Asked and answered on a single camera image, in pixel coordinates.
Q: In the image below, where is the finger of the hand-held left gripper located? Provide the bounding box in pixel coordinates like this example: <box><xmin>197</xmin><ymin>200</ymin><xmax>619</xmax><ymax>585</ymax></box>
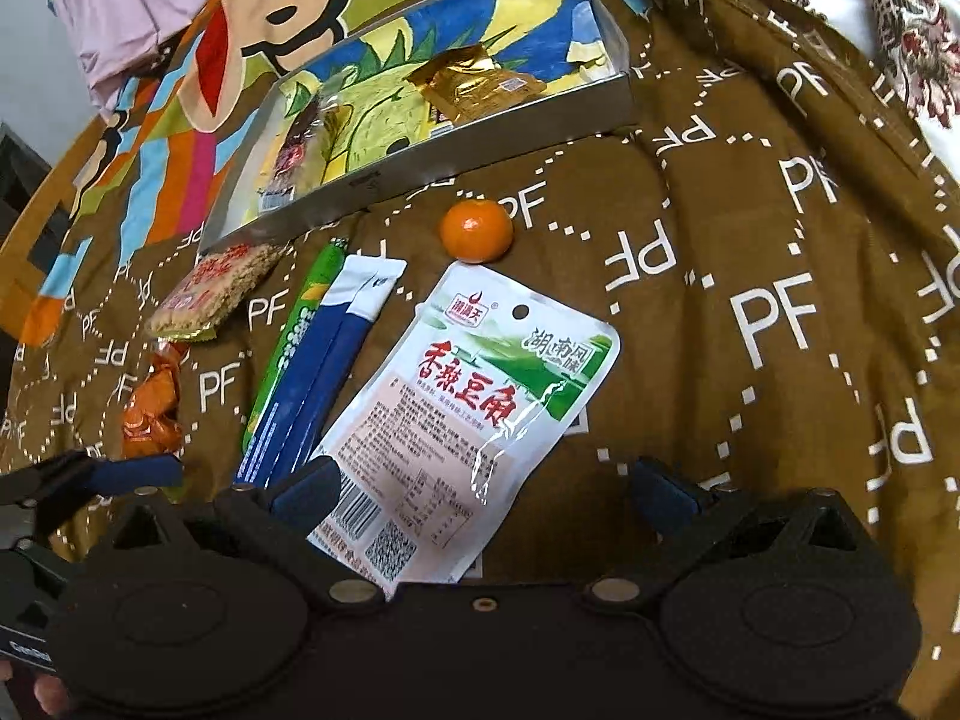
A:
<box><xmin>0</xmin><ymin>450</ymin><xmax>185</xmax><ymax>541</ymax></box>

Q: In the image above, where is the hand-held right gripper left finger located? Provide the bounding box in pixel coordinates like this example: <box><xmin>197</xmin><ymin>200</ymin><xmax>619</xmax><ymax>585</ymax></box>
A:
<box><xmin>107</xmin><ymin>460</ymin><xmax>382</xmax><ymax>613</ymax></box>

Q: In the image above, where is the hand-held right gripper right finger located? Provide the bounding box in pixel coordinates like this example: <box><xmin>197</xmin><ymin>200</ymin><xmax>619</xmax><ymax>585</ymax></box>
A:
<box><xmin>583</xmin><ymin>457</ymin><xmax>854</xmax><ymax>613</ymax></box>

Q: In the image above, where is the orange snack bag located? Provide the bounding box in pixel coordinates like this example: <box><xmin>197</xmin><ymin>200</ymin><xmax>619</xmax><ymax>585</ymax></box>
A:
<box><xmin>120</xmin><ymin>341</ymin><xmax>185</xmax><ymax>463</ymax></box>

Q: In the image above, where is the blue white sachet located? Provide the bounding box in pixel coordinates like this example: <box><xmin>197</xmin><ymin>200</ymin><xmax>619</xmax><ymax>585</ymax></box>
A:
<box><xmin>232</xmin><ymin>255</ymin><xmax>407</xmax><ymax>490</ymax></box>

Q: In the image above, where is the white tofu snack packet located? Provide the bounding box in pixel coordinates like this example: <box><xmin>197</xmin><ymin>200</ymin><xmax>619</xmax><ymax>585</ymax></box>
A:
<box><xmin>307</xmin><ymin>262</ymin><xmax>622</xmax><ymax>593</ymax></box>

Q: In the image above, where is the green sausage stick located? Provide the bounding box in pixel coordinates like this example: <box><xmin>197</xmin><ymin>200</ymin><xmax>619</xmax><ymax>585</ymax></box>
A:
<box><xmin>240</xmin><ymin>238</ymin><xmax>353</xmax><ymax>451</ymax></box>

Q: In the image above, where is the rice cracker snack packet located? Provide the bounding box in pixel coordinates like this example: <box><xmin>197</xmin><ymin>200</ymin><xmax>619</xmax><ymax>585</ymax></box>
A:
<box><xmin>144</xmin><ymin>240</ymin><xmax>286</xmax><ymax>343</ymax></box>

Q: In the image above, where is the tangerine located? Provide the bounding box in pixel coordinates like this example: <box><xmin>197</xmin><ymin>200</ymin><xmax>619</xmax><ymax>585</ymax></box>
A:
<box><xmin>439</xmin><ymin>199</ymin><xmax>515</xmax><ymax>265</ymax></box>

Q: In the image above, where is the clear nut bar packet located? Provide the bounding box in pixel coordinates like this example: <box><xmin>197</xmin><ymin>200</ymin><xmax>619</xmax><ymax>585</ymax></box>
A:
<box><xmin>259</xmin><ymin>86</ymin><xmax>353</xmax><ymax>215</ymax></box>

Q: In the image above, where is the metal tray with dinosaur print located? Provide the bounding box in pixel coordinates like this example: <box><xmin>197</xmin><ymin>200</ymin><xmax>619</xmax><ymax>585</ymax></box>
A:
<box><xmin>199</xmin><ymin>0</ymin><xmax>640</xmax><ymax>252</ymax></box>

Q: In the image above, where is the gold foil snack packet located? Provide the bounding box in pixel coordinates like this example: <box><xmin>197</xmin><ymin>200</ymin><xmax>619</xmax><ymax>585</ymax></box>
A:
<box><xmin>403</xmin><ymin>45</ymin><xmax>547</xmax><ymax>125</ymax></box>

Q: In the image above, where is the person's left hand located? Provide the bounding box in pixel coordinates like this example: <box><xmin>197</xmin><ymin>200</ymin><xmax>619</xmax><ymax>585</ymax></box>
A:
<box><xmin>0</xmin><ymin>660</ymin><xmax>72</xmax><ymax>720</ymax></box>

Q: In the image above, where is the brown monkey printed blanket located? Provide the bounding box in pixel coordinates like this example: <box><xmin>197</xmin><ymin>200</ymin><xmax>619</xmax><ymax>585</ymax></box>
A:
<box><xmin>0</xmin><ymin>0</ymin><xmax>960</xmax><ymax>720</ymax></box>

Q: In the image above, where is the pink bed sheet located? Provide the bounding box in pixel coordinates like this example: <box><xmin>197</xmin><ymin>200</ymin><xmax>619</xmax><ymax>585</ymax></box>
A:
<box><xmin>41</xmin><ymin>0</ymin><xmax>263</xmax><ymax>118</ymax></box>

